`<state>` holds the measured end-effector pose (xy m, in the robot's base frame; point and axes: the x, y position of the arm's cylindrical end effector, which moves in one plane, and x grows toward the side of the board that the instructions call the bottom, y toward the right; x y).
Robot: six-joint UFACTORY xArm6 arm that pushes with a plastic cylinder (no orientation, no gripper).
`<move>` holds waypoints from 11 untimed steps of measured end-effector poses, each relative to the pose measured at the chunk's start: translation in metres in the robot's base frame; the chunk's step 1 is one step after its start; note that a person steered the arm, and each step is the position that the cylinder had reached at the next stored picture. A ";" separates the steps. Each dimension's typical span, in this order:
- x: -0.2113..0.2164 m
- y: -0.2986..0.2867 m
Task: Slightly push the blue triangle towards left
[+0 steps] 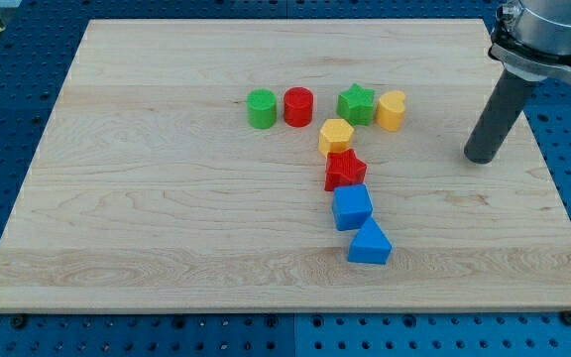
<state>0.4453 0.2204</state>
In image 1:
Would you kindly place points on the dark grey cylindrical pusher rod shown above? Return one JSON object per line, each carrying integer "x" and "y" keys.
{"x": 504, "y": 106}

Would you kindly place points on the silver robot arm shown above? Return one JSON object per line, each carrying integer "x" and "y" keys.
{"x": 532, "y": 40}

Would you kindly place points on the blue triangle block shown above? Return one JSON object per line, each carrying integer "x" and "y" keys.
{"x": 370, "y": 245}

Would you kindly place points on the yellow heart block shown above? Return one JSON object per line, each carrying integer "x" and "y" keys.
{"x": 390, "y": 110}

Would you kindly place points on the green star block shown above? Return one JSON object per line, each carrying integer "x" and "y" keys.
{"x": 356, "y": 105}

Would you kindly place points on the yellow hexagon block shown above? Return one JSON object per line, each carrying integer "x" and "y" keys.
{"x": 335, "y": 136}

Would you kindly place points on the red star block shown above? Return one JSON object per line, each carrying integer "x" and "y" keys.
{"x": 343, "y": 168}

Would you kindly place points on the blue cube block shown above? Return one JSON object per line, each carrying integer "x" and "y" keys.
{"x": 351, "y": 206}

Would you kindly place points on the red cylinder block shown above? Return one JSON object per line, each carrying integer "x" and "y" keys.
{"x": 298, "y": 102}

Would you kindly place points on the green cylinder block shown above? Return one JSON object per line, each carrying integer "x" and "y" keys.
{"x": 261, "y": 108}

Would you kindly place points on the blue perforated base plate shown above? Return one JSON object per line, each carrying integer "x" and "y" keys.
{"x": 36, "y": 49}

